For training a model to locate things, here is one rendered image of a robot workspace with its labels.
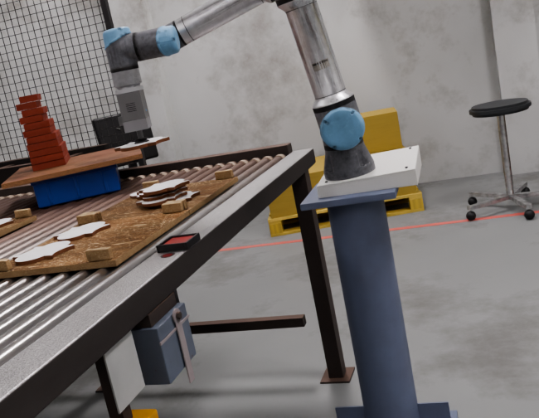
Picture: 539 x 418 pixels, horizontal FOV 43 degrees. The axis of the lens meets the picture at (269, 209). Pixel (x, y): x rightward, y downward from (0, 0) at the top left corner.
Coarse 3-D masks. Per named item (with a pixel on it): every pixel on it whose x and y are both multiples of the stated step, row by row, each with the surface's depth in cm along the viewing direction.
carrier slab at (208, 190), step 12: (216, 180) 225; (228, 180) 220; (204, 192) 207; (216, 192) 206; (120, 204) 216; (132, 204) 212; (192, 204) 192; (204, 204) 196; (108, 216) 199; (120, 216) 196; (132, 216) 192
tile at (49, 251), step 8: (40, 248) 170; (48, 248) 168; (56, 248) 167; (64, 248) 166; (72, 248) 167; (16, 256) 166; (24, 256) 165; (32, 256) 163; (40, 256) 161; (48, 256) 161; (16, 264) 162; (24, 264) 160
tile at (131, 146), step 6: (156, 138) 193; (162, 138) 189; (168, 138) 190; (126, 144) 191; (132, 144) 187; (138, 144) 183; (144, 144) 183; (150, 144) 184; (156, 144) 183; (114, 150) 188; (120, 150) 187; (126, 150) 182
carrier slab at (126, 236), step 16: (112, 224) 187; (128, 224) 183; (144, 224) 179; (160, 224) 175; (176, 224) 178; (48, 240) 184; (80, 240) 175; (96, 240) 172; (112, 240) 168; (128, 240) 165; (144, 240) 162; (64, 256) 161; (80, 256) 158; (128, 256) 154; (0, 272) 158; (16, 272) 157; (32, 272) 156; (48, 272) 154
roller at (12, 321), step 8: (256, 160) 264; (240, 168) 250; (248, 168) 253; (80, 272) 150; (88, 272) 151; (72, 280) 146; (80, 280) 148; (56, 288) 142; (64, 288) 143; (48, 296) 138; (56, 296) 139; (32, 304) 134; (40, 304) 135; (16, 312) 131; (24, 312) 131; (32, 312) 132; (8, 320) 127; (16, 320) 128; (0, 328) 124; (8, 328) 125
